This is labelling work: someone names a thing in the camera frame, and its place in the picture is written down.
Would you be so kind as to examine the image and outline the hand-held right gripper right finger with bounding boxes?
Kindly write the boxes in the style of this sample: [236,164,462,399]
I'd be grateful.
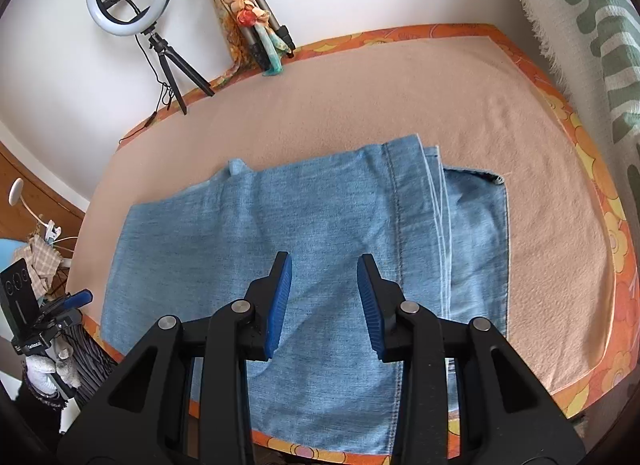
[356,254,586,465]

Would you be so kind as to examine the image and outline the ring light on black tripod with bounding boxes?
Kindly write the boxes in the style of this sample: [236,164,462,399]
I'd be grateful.
[84,0,216,116]

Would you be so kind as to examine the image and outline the light blue denim pants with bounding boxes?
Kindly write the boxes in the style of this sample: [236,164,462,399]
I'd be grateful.
[100,134,511,457]

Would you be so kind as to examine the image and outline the white green striped blanket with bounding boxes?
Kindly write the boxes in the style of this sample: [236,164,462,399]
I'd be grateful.
[515,0,640,158]

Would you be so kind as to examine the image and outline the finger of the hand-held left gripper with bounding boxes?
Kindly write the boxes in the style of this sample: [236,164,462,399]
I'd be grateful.
[37,290,94,321]

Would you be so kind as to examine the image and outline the folded grey tripod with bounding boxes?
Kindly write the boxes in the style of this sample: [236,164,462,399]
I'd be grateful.
[212,0,297,71]

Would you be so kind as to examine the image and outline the white clip lamp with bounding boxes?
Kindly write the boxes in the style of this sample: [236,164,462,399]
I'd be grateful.
[9,178,77,252]

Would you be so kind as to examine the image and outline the orange floral sheet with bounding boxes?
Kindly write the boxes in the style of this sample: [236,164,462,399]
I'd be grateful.
[82,22,640,465]

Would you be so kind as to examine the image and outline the wooden cabinet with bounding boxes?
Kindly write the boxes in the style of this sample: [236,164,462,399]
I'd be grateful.
[0,142,89,247]

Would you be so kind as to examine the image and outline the zebra striped clothing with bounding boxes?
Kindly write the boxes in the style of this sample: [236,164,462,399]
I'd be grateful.
[65,327,124,406]

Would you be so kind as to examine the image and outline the peach blanket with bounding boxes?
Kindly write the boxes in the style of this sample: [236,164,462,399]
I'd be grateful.
[65,35,617,396]

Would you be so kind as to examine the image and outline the beige checkered cloth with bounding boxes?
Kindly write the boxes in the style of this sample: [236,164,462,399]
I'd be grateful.
[25,235,64,292]

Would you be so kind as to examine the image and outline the person's left hand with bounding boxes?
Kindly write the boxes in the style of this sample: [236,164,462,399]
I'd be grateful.
[24,351,82,396]

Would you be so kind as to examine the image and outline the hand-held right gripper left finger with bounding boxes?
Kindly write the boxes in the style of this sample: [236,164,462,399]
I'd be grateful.
[57,251,293,465]

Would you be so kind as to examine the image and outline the black ring light cable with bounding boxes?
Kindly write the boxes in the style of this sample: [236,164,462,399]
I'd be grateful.
[117,35,174,146]

